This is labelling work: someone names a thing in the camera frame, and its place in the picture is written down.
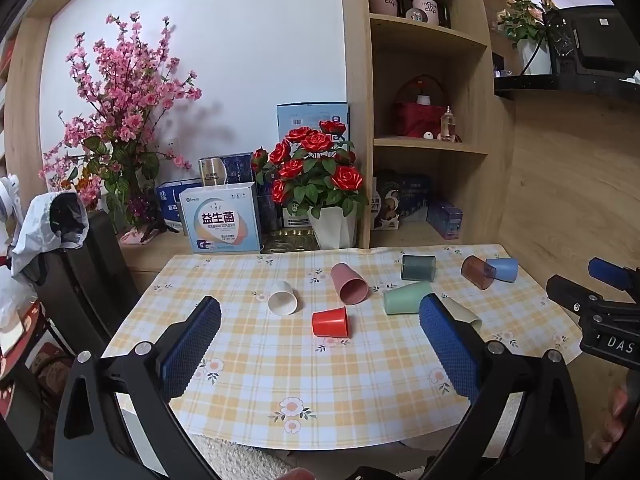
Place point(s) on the pink cup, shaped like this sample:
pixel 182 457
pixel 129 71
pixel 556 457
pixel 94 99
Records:
pixel 350 285

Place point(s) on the white shaggy rug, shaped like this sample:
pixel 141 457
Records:
pixel 240 460

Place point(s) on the red basket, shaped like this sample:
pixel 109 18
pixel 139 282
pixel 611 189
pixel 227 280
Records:
pixel 417 115

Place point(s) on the pink blossom artificial plant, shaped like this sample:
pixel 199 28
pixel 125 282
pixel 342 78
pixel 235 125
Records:
pixel 115 120

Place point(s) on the dark green cup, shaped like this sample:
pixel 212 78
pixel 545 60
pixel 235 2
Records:
pixel 418 267

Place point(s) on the red rose plant white pot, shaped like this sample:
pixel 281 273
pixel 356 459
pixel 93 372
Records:
pixel 320 175

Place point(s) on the pink rose plant white pot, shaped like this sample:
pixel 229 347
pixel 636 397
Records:
pixel 527 20

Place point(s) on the white wall socket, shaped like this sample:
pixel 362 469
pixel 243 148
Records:
pixel 173 144

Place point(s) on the wooden shelf unit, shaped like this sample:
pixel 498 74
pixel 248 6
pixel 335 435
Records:
pixel 480 110

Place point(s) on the white cup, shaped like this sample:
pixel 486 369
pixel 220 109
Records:
pixel 283 301

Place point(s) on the yellow plaid floral tablecloth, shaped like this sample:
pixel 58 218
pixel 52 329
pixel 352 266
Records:
pixel 300 375

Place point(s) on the small glass bottle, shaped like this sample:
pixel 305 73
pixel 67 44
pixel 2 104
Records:
pixel 448 127

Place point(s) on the black device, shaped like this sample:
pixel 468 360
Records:
pixel 595 40

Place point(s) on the white and teal box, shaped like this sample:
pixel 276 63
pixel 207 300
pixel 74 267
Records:
pixel 220 222

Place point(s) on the black counter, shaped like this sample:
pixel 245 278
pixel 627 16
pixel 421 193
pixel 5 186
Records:
pixel 565 87

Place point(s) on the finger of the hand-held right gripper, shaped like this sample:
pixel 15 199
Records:
pixel 607 270
pixel 570 294

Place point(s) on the white cloth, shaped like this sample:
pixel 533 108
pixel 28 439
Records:
pixel 37 230

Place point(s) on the black chair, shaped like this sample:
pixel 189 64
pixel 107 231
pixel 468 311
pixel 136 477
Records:
pixel 85 280

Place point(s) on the ceramic jars on shelf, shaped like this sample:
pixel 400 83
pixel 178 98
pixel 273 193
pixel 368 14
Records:
pixel 427 7

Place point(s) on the beige cup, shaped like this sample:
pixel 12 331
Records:
pixel 465 314

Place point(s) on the gold tray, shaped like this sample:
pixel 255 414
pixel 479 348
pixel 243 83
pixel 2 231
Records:
pixel 287 241

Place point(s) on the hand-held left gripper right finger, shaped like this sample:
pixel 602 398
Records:
pixel 450 350

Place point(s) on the dark blue box gold can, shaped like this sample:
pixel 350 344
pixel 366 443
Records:
pixel 227 167

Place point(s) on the brown translucent cup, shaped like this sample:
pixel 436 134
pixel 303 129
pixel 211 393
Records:
pixel 477 271

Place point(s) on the red cup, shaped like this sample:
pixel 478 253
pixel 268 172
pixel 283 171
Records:
pixel 330 322

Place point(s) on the blue cup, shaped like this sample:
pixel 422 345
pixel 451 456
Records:
pixel 504 269

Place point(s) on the tall light blue box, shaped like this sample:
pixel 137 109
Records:
pixel 300 117

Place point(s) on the light green cup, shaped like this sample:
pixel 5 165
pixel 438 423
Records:
pixel 406 298

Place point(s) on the blue and white box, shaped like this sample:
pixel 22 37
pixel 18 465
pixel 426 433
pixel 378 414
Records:
pixel 170 202

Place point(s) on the printed snack carton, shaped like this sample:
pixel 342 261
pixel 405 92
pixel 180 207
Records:
pixel 386 205

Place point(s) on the small snow globe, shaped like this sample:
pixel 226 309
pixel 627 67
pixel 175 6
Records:
pixel 413 15

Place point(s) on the white plastic bag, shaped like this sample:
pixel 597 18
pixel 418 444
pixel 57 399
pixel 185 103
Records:
pixel 11 305

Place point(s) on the dark blue printed box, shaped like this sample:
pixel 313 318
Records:
pixel 416 197

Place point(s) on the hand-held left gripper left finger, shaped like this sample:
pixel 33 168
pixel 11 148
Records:
pixel 190 345

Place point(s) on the purple box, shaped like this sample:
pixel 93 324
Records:
pixel 445 219

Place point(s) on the person's right hand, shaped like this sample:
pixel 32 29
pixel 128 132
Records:
pixel 622 410

